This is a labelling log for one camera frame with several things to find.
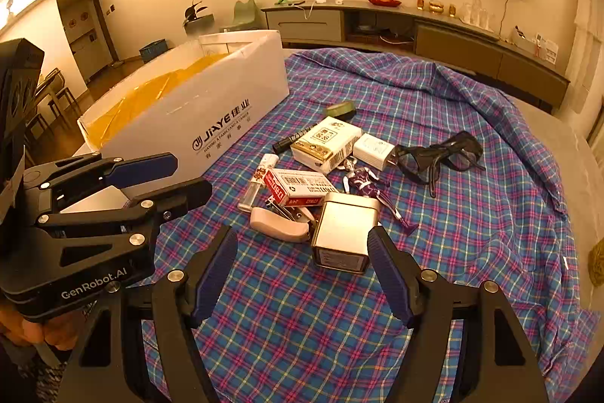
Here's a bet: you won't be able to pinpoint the person's left hand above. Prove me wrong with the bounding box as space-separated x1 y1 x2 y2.
0 299 79 353

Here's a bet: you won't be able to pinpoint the beige stapler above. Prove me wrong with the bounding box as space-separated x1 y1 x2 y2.
250 200 322 243

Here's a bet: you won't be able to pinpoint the blue plaid cloth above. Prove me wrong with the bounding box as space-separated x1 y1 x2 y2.
120 48 588 403

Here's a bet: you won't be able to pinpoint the white curtain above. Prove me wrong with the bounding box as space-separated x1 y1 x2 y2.
564 0 604 139

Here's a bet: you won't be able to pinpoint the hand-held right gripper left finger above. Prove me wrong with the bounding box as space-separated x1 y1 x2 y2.
57 224 239 403

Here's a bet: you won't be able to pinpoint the yellow woven item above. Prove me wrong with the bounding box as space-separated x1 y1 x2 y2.
587 238 604 286

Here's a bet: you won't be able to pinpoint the wooden dining chairs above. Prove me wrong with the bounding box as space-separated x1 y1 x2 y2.
26 68 79 139

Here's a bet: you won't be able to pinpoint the dark potted plant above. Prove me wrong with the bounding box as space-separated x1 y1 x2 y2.
183 0 208 28

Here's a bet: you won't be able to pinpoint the green tape roll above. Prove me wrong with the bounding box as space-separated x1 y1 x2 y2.
327 101 357 123

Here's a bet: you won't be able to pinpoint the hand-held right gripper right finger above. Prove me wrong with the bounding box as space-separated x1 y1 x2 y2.
367 224 550 403

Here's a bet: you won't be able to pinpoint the white cardboard box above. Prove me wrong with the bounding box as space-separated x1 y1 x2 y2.
61 30 290 215

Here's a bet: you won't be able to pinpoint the white charger plug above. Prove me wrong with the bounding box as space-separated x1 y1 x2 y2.
352 134 402 172

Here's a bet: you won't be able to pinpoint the black marker pen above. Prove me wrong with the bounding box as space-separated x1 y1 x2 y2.
273 124 318 153

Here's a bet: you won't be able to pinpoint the clear glue tube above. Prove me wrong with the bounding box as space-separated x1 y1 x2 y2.
237 154 279 212

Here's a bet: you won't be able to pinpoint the metal tin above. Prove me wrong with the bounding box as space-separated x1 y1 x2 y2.
310 193 382 275

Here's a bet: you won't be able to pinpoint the blue plastic basket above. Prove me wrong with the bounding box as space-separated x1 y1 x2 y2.
139 39 169 63

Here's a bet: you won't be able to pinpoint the white and gold card box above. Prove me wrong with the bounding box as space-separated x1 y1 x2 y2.
290 116 363 174

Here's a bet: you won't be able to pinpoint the clear glass bottles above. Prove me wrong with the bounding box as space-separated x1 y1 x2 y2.
460 0 492 28

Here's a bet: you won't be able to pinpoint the grey low cabinet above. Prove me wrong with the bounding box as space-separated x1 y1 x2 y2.
261 0 571 113

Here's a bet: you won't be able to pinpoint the white tray of small items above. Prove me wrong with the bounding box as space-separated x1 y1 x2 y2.
512 25 560 64

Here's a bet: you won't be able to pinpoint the purple toy figure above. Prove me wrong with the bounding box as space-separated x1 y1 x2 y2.
342 157 418 236

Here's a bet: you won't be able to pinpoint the black goggles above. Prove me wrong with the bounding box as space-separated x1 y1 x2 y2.
394 130 487 198

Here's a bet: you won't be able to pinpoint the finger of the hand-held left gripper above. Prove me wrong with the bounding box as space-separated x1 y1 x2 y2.
23 152 179 214
36 176 213 263

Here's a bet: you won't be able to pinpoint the amber glass jars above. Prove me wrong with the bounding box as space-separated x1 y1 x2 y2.
415 0 458 17

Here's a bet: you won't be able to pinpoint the green plastic chair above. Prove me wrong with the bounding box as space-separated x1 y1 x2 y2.
219 0 258 33

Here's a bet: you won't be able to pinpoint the red staples box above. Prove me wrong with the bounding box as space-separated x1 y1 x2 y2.
263 168 336 206

